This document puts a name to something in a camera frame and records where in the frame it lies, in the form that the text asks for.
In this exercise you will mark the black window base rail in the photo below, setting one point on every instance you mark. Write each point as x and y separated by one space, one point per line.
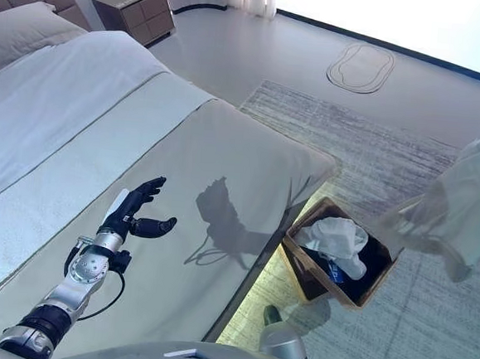
400 46

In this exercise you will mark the brown woven laundry basket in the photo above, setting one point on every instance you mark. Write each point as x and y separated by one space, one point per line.
296 254

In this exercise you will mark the brown wooden nightstand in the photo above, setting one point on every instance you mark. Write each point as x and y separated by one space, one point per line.
132 13

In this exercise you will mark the grey robot torso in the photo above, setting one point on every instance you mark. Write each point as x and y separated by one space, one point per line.
147 357

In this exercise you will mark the black garment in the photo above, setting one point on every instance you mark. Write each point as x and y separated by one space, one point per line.
373 260

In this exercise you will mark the beige upholstered bed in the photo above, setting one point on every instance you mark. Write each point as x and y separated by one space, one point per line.
233 154

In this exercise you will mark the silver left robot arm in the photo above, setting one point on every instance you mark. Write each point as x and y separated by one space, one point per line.
85 267

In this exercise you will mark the white garment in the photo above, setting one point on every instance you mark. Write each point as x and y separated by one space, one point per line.
335 237

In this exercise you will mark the small oval floor mat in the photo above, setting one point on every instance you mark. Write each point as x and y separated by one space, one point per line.
361 68

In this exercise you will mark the beige garment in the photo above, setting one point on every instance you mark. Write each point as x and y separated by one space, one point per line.
462 205

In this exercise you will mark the white duvet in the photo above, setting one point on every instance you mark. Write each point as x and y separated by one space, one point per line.
64 91

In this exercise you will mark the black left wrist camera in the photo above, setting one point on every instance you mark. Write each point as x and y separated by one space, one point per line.
120 261

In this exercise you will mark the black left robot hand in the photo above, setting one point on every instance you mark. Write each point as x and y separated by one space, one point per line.
127 212

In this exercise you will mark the plain beige pillow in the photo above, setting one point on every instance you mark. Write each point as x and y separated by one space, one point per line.
23 33

